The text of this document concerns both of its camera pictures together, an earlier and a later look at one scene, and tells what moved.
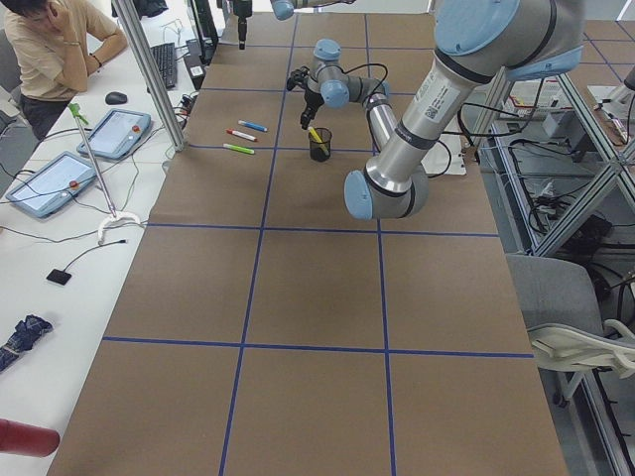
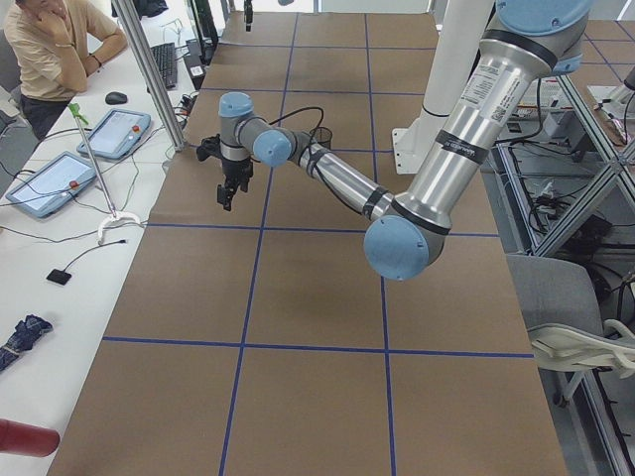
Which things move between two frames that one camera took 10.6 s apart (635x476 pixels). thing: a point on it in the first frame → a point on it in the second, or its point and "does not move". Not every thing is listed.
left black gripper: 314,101 → 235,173
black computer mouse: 115,98 does not move
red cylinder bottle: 29,440 does not move
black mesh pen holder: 319,144 does not move
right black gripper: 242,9 → 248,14
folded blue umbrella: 24,337 does not move
